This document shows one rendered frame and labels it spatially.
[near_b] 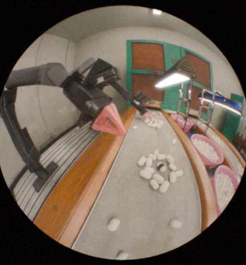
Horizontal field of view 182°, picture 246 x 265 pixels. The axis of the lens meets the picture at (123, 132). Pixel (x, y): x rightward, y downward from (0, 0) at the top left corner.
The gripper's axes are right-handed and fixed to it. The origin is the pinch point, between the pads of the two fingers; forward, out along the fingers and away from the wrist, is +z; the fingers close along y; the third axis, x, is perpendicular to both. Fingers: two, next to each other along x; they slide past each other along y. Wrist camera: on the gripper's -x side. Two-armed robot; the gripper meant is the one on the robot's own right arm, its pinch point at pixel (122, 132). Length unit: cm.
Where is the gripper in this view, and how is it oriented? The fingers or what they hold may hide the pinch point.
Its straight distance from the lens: 18.7
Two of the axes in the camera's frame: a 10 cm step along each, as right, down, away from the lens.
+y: 2.6, -4.8, 8.4
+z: 7.4, 6.6, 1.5
